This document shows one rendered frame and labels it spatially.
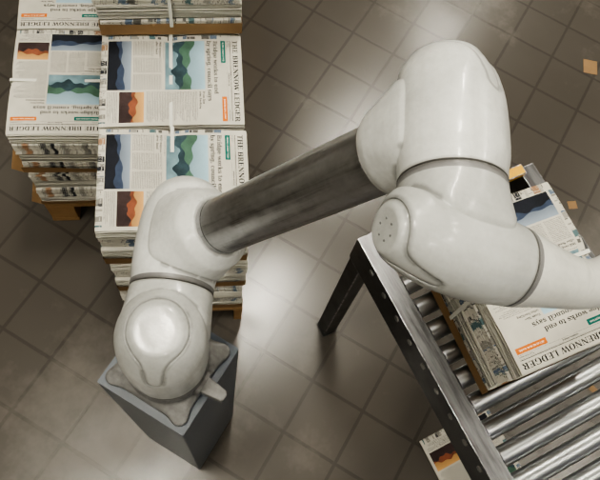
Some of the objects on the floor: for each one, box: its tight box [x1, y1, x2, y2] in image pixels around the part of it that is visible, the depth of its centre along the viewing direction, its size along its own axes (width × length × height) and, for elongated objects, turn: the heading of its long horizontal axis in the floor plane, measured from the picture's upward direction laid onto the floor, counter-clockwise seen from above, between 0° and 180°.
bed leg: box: [316, 258, 364, 337], centre depth 213 cm, size 6×6×68 cm
